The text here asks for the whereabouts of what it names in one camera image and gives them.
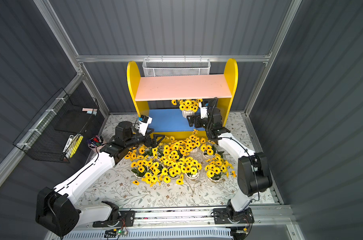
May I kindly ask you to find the sunflower pot taken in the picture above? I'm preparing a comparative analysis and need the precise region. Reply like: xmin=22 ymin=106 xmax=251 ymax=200
xmin=144 ymin=147 xmax=163 ymax=159
xmin=199 ymin=138 xmax=218 ymax=159

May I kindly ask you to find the shelf sunflower pot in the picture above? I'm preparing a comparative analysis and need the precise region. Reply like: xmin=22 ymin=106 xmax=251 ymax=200
xmin=170 ymin=138 xmax=191 ymax=160
xmin=171 ymin=99 xmax=203 ymax=118
xmin=125 ymin=145 xmax=147 ymax=162
xmin=204 ymin=154 xmax=237 ymax=182
xmin=180 ymin=157 xmax=202 ymax=180
xmin=161 ymin=160 xmax=185 ymax=185
xmin=163 ymin=144 xmax=182 ymax=162
xmin=184 ymin=130 xmax=206 ymax=154
xmin=142 ymin=162 xmax=171 ymax=187
xmin=131 ymin=160 xmax=148 ymax=180

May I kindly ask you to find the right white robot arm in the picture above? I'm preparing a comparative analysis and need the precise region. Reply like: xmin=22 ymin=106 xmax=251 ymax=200
xmin=186 ymin=107 xmax=273 ymax=226

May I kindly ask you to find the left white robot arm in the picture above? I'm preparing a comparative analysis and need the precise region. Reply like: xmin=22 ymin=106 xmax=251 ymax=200
xmin=35 ymin=117 xmax=166 ymax=238

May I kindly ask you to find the yellow wooden shelf unit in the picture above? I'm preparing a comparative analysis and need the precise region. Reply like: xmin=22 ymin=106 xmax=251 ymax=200
xmin=127 ymin=59 xmax=238 ymax=140

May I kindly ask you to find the pink metal pen bucket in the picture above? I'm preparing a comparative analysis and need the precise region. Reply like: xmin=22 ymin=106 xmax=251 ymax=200
xmin=87 ymin=135 xmax=104 ymax=149

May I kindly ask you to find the yellow marker in basket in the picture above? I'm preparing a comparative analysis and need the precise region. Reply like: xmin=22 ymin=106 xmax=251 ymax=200
xmin=66 ymin=135 xmax=84 ymax=159

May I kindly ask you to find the white mesh desk organizer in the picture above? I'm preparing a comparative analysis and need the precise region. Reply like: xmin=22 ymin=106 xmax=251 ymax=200
xmin=142 ymin=59 xmax=211 ymax=77

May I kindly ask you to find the white marker in basket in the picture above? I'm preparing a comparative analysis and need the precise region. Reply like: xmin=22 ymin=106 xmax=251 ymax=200
xmin=63 ymin=135 xmax=74 ymax=153

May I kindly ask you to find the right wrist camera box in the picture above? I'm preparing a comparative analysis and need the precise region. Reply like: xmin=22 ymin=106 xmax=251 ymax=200
xmin=199 ymin=101 xmax=208 ymax=119

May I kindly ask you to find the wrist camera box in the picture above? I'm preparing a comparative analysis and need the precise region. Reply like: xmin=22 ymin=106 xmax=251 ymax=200
xmin=138 ymin=115 xmax=153 ymax=136
xmin=199 ymin=101 xmax=208 ymax=119

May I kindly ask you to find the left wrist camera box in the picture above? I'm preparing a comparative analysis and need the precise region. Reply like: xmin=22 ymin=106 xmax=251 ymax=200
xmin=138 ymin=115 xmax=153 ymax=136

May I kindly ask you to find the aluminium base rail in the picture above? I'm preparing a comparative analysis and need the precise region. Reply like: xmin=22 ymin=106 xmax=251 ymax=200
xmin=49 ymin=204 xmax=293 ymax=240

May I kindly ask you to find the black wire wall basket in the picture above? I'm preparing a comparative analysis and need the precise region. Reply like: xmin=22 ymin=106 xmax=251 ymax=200
xmin=13 ymin=89 xmax=99 ymax=164

